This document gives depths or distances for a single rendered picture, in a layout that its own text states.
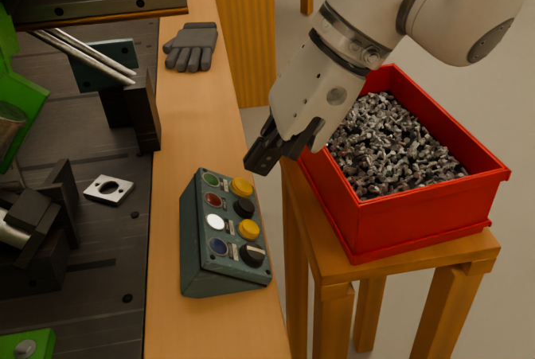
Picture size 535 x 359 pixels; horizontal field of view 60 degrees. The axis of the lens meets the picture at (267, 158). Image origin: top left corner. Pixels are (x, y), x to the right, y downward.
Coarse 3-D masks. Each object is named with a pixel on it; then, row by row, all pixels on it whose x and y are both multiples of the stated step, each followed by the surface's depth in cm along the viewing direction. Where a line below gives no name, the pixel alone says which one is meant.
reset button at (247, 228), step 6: (240, 222) 51; (246, 222) 51; (252, 222) 52; (240, 228) 51; (246, 228) 50; (252, 228) 51; (258, 228) 51; (246, 234) 50; (252, 234) 50; (258, 234) 51
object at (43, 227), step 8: (48, 208) 50; (56, 208) 51; (48, 216) 49; (56, 216) 50; (40, 224) 47; (48, 224) 48; (40, 232) 46; (32, 240) 47; (40, 240) 47; (24, 248) 47; (32, 248) 47; (24, 256) 47; (32, 256) 47; (16, 264) 47; (24, 264) 47
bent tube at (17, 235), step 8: (0, 208) 47; (0, 216) 47; (0, 224) 46; (8, 224) 47; (0, 232) 46; (8, 232) 47; (16, 232) 47; (24, 232) 47; (0, 240) 47; (8, 240) 47; (16, 240) 47; (24, 240) 47
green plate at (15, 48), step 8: (0, 8) 47; (0, 16) 47; (8, 16) 49; (0, 24) 47; (8, 24) 49; (0, 32) 46; (8, 32) 48; (0, 40) 43; (8, 40) 48; (16, 40) 50; (0, 48) 43; (8, 48) 48; (16, 48) 50; (0, 56) 44; (8, 56) 48; (0, 64) 44; (8, 64) 44; (0, 72) 44; (8, 72) 44
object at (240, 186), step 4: (232, 180) 57; (236, 180) 56; (240, 180) 57; (244, 180) 57; (232, 184) 56; (236, 184) 56; (240, 184) 56; (244, 184) 57; (248, 184) 57; (232, 188) 56; (236, 188) 56; (240, 188) 56; (244, 188) 56; (248, 188) 56; (236, 192) 56; (240, 192) 56; (244, 192) 56; (248, 192) 56; (240, 196) 56; (244, 196) 56; (248, 196) 56
